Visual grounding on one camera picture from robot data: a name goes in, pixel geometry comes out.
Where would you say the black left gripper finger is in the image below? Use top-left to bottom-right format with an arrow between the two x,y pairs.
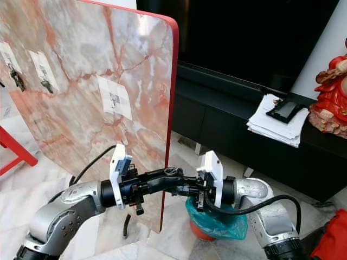
144,166 -> 185,189
149,183 -> 188,197

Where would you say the orange waste bin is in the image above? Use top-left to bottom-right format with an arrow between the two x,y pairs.
189,218 -> 215,242

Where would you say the teal bin bag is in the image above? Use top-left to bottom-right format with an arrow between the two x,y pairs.
185,195 -> 249,241

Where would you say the black TV console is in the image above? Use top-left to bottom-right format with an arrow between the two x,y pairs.
165,60 -> 347,204

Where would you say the marble pattern table board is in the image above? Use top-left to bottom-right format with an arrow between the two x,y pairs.
0,0 -> 179,233

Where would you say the white paper stack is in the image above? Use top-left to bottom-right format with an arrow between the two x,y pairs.
246,93 -> 310,148

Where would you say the black smartphone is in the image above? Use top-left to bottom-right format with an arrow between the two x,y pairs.
265,98 -> 305,123

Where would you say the red plastic stool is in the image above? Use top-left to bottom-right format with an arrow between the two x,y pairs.
0,127 -> 37,176

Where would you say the small silver key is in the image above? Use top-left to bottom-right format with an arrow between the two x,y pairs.
41,79 -> 55,94

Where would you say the red cushion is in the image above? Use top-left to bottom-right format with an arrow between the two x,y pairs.
309,208 -> 347,260

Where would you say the black flat television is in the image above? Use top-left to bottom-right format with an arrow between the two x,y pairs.
136,0 -> 340,90

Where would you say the key bunch with purple tag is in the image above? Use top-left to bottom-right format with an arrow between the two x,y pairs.
8,64 -> 26,92

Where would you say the red gold statue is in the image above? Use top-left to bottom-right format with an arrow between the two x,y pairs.
307,38 -> 347,139

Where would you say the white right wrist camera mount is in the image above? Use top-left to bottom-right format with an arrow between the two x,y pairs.
196,150 -> 224,209

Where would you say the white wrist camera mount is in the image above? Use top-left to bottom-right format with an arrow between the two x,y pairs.
110,143 -> 134,210
196,150 -> 224,209

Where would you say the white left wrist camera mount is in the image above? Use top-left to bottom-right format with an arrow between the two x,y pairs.
110,143 -> 134,210

